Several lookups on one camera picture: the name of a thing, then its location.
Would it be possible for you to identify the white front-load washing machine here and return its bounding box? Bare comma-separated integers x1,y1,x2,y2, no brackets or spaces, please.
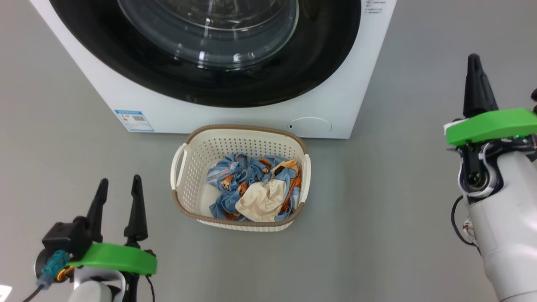
29,0,397,139

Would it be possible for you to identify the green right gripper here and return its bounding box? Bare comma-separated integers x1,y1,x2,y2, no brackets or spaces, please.
445,53,537,146

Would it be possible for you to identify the blue energy label sticker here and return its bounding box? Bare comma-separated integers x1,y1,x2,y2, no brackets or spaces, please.
114,110,155,133

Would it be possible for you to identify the black round glass washer door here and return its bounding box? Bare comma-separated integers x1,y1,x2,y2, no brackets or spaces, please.
49,0,362,108

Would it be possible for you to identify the cream plain garment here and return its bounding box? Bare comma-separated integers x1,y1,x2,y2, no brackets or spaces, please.
235,178,290,223

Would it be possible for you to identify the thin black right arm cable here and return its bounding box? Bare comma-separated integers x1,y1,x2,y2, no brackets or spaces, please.
451,195,480,249

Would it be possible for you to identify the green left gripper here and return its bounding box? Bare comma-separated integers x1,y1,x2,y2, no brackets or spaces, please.
69,175,158,276

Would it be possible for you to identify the teal-plug left camera cable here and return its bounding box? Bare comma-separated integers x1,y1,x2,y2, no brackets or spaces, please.
21,250,70,302

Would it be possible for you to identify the cream perforated laundry basket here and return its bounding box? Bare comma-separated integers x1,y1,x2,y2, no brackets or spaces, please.
170,124,312,232

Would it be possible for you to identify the round white filter cover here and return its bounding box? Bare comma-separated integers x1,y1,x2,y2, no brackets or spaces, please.
288,117,333,137

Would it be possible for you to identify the blue bear-print garment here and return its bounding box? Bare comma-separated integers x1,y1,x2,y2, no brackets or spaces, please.
204,154,302,222

